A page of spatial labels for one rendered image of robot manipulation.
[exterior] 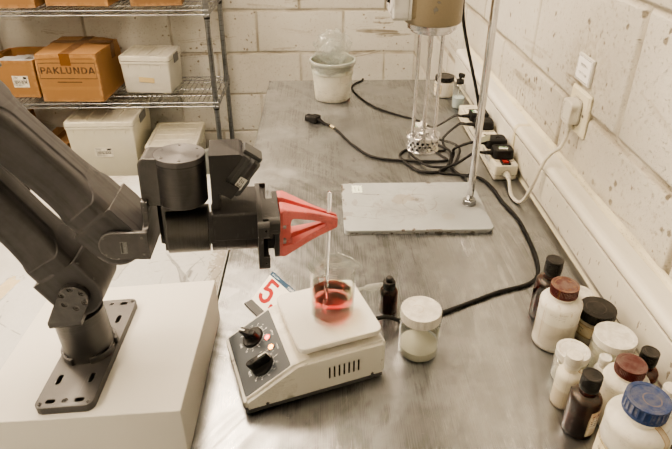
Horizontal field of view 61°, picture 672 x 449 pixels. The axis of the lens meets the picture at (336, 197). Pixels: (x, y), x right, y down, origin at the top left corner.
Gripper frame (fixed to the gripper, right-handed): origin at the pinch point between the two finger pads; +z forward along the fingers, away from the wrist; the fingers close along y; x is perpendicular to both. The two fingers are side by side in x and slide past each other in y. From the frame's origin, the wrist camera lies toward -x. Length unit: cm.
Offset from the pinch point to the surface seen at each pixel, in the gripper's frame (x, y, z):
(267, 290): 22.9, 15.7, -7.3
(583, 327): 20.1, -2.0, 38.9
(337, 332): 15.9, -3.0, 1.1
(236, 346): 21.8, 2.2, -12.5
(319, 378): 21.3, -5.7, -1.6
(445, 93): 22, 105, 54
